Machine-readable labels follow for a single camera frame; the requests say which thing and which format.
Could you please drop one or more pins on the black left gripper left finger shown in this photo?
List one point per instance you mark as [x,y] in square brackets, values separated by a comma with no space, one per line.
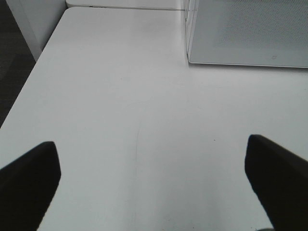
[27,187]

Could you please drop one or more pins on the white microwave door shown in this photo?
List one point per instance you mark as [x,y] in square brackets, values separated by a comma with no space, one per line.
[249,32]

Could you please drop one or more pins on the white microwave oven body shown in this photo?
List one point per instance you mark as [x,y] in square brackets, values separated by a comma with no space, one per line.
[186,29]

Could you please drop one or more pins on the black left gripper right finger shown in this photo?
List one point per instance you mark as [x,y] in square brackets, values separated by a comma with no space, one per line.
[279,178]

